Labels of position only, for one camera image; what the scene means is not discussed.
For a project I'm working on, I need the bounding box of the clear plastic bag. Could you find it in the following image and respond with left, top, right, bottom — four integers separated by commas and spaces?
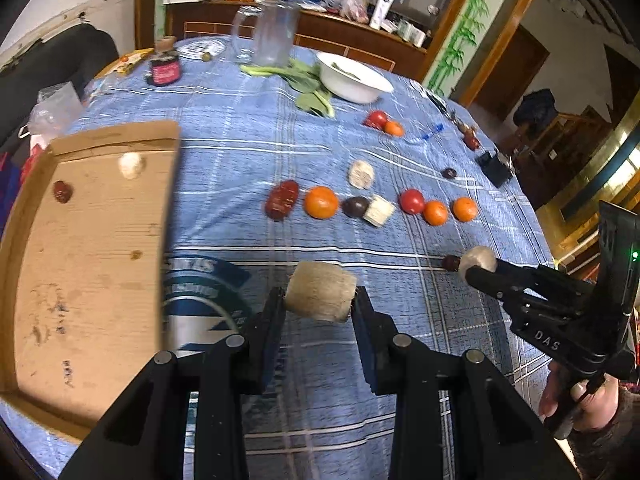
27, 82, 83, 136

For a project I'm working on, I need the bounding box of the black leather sofa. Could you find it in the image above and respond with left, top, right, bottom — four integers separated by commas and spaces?
0, 24, 120, 156

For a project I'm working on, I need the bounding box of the dark bag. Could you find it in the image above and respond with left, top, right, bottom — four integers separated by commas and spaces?
512, 89, 558, 128

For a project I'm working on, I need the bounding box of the white bottle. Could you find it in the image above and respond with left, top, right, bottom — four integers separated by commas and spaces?
369, 0, 396, 31

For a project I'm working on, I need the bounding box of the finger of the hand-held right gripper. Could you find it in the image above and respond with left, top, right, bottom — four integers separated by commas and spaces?
466, 266, 551, 328
495, 259, 596, 306

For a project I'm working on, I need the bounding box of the speckled white yam piece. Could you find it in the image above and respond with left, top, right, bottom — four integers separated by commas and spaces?
347, 160, 376, 189

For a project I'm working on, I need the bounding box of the dark jar with red label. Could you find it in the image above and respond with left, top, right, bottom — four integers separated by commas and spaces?
146, 36, 182, 87

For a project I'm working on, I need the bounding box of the wooden chair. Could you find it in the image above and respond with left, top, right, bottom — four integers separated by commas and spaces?
520, 110, 611, 181

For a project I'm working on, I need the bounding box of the shallow cardboard box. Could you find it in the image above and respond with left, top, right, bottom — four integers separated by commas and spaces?
0, 121, 182, 443

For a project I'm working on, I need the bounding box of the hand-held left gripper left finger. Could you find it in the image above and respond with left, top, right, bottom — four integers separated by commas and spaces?
60, 287, 288, 480

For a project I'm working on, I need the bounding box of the black box-shaped object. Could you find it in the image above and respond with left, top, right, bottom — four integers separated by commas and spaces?
476, 149, 514, 188

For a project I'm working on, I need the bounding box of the dark purple round fruit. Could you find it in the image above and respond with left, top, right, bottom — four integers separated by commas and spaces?
341, 196, 371, 218

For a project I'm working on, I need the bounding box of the wooden sideboard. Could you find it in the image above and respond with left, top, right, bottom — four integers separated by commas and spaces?
162, 0, 431, 81

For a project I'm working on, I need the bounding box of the person's right hand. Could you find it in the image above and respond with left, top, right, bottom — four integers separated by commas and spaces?
539, 367, 620, 433

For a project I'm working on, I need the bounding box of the long white yam piece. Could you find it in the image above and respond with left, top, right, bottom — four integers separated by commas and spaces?
285, 261, 358, 323

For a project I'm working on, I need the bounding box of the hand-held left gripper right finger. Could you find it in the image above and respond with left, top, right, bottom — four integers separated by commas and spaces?
350, 287, 581, 480

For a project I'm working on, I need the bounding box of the clear glass pitcher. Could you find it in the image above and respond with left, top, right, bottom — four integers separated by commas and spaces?
231, 2, 301, 68

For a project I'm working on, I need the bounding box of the white bowl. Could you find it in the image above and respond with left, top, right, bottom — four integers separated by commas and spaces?
316, 51, 394, 104

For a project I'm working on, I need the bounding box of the person's right forearm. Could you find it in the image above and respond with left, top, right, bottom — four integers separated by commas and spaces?
567, 387, 640, 480

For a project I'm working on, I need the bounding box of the green leafy vegetable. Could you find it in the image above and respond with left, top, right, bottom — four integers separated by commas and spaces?
240, 58, 336, 118

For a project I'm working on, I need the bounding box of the large red date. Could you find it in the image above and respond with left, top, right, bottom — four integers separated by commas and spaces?
265, 180, 300, 221

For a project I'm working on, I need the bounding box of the blue checked tablecloth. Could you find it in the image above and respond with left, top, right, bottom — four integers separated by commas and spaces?
0, 35, 556, 480

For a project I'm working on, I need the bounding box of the short white yam piece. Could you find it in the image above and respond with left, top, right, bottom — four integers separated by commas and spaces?
363, 196, 397, 227

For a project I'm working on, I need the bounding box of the orange snack packet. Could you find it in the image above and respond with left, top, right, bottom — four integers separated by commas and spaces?
107, 52, 151, 76

